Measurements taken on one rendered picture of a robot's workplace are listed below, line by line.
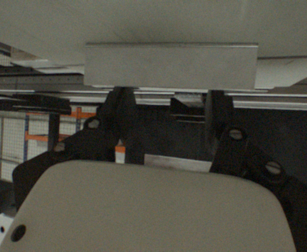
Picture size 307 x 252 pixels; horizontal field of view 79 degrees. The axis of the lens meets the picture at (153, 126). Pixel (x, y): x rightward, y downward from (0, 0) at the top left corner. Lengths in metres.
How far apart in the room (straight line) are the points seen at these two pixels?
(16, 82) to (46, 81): 0.13
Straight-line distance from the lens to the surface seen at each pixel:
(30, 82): 0.74
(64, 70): 0.33
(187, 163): 0.22
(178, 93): 0.26
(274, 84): 0.20
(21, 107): 0.69
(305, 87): 0.49
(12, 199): 0.44
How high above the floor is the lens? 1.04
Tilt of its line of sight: 1 degrees up
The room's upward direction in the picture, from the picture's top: 176 degrees counter-clockwise
